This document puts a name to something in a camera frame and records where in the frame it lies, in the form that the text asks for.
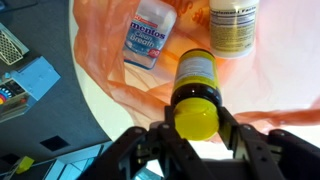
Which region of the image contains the blue box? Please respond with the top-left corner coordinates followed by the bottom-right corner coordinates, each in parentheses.
top-left (9, 55), bottom-right (62, 102)

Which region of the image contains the orange plastic bag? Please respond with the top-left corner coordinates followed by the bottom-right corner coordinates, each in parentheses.
top-left (72, 0), bottom-right (320, 141)

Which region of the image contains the device with colourful buttons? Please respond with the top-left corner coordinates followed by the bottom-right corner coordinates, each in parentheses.
top-left (0, 75), bottom-right (38, 124)

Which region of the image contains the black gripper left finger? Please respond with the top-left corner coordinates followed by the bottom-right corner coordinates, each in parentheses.
top-left (117, 105), bottom-right (214, 180)

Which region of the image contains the Mentos Clean Breath container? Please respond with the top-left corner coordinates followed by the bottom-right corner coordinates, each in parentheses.
top-left (122, 0), bottom-right (178, 71)

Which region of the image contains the white perforated box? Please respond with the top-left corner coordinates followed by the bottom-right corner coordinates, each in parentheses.
top-left (0, 22), bottom-right (30, 66)

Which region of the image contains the brown bottle with yellow cap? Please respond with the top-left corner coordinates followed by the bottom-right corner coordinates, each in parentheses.
top-left (170, 48), bottom-right (223, 142)

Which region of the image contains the small yellow object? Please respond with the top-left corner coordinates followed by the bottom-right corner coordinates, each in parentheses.
top-left (14, 155), bottom-right (35, 175)

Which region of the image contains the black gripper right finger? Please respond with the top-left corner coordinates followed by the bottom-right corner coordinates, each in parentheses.
top-left (217, 106), bottom-right (320, 180)

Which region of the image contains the white supplement bottle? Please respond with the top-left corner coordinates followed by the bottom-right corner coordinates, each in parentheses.
top-left (208, 0), bottom-right (260, 60)

